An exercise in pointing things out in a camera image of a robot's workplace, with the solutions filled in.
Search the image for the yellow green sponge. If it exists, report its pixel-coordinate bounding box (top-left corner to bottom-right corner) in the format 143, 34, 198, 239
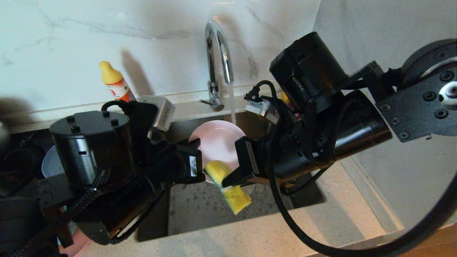
204, 160, 252, 216

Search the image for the pale pink bowl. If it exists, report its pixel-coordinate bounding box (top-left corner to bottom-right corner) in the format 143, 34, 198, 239
188, 120, 247, 185

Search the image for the chrome gooseneck faucet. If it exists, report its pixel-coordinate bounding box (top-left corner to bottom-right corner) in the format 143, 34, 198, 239
200, 20, 235, 112

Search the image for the orange dish soap bottle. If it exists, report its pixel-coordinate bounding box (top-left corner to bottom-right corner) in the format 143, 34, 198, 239
98, 61, 137, 103

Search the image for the stainless steel sink basin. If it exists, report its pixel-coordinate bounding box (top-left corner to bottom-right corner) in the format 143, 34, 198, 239
136, 110, 326, 242

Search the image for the blue grey plate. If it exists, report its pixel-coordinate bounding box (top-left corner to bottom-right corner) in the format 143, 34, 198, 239
41, 144, 67, 178

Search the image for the pink plate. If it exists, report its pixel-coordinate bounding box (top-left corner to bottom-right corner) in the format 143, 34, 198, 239
59, 228, 90, 257

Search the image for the black induction cooktop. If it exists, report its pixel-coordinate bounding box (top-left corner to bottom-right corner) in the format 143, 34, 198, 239
0, 127, 55, 200

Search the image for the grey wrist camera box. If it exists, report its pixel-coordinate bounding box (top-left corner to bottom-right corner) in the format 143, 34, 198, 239
137, 95, 176, 133
243, 92, 281, 125

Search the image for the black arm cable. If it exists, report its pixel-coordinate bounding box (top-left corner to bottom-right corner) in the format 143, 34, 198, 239
101, 100, 126, 113
249, 80, 457, 257

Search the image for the black braided cable sleeve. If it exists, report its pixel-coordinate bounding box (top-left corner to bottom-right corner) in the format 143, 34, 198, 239
296, 81, 344, 158
10, 169, 108, 257

